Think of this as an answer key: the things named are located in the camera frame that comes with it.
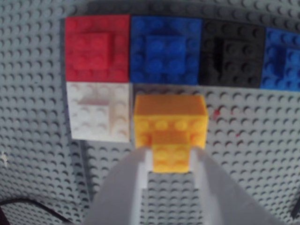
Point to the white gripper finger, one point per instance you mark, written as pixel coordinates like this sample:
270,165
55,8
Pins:
225,201
117,199

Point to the yellow lego cube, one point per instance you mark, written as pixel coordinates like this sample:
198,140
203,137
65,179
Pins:
168,110

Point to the white lego cube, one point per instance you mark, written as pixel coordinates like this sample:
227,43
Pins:
98,117

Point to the black lego cube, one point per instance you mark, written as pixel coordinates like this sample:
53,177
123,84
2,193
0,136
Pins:
234,56

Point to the blue lego cube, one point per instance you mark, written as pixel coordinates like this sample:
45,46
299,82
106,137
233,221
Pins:
281,61
164,51

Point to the red lego cube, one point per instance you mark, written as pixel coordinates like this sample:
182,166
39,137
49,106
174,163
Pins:
93,49

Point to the grey lego baseplate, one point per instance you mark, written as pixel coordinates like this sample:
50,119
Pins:
35,93

